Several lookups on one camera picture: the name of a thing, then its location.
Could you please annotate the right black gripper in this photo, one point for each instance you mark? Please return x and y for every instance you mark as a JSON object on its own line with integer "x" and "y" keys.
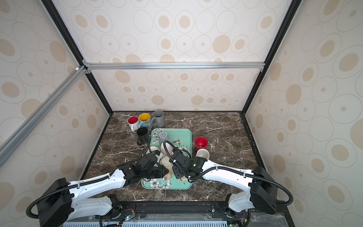
{"x": 177, "y": 160}

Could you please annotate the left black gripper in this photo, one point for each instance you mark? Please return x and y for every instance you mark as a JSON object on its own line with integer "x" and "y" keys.
{"x": 162, "y": 172}

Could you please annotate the cream mug orange handle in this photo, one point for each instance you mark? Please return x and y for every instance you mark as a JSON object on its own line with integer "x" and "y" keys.
{"x": 165, "y": 162}

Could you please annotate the large white mug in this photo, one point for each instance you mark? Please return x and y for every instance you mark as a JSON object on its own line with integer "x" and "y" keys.
{"x": 203, "y": 153}

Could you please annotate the black mug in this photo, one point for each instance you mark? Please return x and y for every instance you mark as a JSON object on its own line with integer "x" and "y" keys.
{"x": 143, "y": 136}

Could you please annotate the blue butterfly mug yellow inside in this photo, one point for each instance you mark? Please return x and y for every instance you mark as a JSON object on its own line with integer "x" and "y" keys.
{"x": 145, "y": 121}

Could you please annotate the white mug red inside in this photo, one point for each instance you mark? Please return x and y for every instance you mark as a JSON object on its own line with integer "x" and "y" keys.
{"x": 133, "y": 123}

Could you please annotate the tall dark grey mug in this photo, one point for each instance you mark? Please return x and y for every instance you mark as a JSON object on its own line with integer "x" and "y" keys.
{"x": 158, "y": 119}

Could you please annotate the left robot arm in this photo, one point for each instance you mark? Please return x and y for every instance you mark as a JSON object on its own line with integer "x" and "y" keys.
{"x": 65, "y": 200}

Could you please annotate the pale pink mug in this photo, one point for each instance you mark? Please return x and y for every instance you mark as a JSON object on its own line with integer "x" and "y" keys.
{"x": 166, "y": 149}

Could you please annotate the small light grey mug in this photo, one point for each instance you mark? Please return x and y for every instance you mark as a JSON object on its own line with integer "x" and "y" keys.
{"x": 163, "y": 136}

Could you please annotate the mint green floral tray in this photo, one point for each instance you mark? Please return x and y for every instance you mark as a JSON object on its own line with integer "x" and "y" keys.
{"x": 181, "y": 138}

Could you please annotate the left diagonal aluminium bar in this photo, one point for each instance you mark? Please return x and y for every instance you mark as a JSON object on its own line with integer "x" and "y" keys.
{"x": 16, "y": 139}

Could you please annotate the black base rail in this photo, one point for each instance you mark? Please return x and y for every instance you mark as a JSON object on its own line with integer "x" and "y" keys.
{"x": 176, "y": 214}

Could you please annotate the horizontal aluminium frame bar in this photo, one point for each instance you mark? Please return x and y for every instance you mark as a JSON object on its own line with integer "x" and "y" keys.
{"x": 175, "y": 65}

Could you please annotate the left black frame post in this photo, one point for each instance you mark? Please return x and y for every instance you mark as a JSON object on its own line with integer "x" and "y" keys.
{"x": 66, "y": 35}

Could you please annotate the black frame post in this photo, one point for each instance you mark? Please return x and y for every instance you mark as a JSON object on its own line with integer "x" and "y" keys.
{"x": 286, "y": 22}
{"x": 66, "y": 35}

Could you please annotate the right black frame post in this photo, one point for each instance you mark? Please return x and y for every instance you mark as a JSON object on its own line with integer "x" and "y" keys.
{"x": 286, "y": 22}

